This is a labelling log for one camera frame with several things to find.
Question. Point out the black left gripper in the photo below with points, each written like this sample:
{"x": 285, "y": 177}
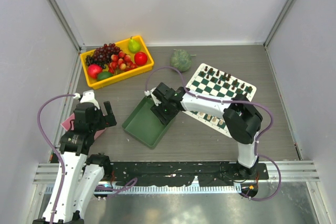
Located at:
{"x": 107, "y": 120}

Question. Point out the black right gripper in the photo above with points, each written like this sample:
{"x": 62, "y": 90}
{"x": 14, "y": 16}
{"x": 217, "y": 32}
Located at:
{"x": 164, "y": 118}

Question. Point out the green plastic tray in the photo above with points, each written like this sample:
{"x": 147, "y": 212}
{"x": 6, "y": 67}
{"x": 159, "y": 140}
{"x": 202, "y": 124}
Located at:
{"x": 144, "y": 126}

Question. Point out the green white chess board mat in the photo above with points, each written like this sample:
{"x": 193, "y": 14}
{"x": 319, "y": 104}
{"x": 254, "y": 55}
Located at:
{"x": 208, "y": 80}

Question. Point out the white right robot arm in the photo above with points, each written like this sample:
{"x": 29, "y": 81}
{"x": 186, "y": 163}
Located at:
{"x": 242, "y": 119}

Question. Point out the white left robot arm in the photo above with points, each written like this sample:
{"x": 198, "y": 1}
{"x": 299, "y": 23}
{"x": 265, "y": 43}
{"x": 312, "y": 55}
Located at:
{"x": 79, "y": 173}

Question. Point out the green melon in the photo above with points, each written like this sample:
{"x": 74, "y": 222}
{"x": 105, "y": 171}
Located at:
{"x": 181, "y": 60}

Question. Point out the pink plastic box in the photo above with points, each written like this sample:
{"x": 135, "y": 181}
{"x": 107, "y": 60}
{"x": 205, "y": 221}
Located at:
{"x": 99, "y": 132}

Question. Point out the green lime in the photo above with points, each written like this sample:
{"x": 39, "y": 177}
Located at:
{"x": 104, "y": 75}

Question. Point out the red apple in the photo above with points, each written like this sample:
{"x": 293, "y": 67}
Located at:
{"x": 140, "y": 58}

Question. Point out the red peach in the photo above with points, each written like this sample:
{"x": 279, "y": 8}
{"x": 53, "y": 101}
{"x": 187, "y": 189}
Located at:
{"x": 94, "y": 70}

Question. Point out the red cherry cluster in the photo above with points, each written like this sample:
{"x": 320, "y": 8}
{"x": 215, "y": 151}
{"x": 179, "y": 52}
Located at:
{"x": 121, "y": 63}

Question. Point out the dark blue grape bunch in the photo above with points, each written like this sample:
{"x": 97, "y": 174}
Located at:
{"x": 93, "y": 60}

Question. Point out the green pear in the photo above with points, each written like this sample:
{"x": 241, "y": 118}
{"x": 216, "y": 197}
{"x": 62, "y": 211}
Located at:
{"x": 133, "y": 45}

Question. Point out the dark red grape bunch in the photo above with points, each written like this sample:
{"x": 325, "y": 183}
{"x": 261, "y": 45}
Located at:
{"x": 106, "y": 52}

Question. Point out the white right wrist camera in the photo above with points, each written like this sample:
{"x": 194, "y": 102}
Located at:
{"x": 149, "y": 94}

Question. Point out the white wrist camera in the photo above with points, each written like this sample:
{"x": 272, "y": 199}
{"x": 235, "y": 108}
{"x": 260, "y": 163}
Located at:
{"x": 149, "y": 94}
{"x": 87, "y": 96}

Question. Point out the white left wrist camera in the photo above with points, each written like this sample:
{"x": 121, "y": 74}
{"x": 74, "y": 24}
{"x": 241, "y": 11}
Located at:
{"x": 87, "y": 96}

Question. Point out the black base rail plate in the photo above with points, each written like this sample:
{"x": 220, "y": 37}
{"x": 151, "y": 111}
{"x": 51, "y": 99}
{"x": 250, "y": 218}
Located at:
{"x": 178, "y": 174}

